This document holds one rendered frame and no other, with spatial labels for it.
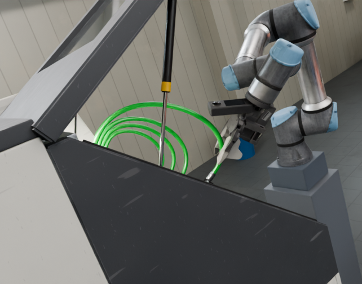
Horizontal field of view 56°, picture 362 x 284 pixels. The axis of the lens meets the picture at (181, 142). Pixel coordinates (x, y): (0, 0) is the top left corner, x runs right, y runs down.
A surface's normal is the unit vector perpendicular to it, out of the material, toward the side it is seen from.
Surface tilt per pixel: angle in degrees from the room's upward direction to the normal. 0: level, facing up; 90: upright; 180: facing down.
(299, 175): 90
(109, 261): 90
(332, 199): 90
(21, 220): 90
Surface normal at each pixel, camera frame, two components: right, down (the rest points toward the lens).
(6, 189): 0.54, 0.06
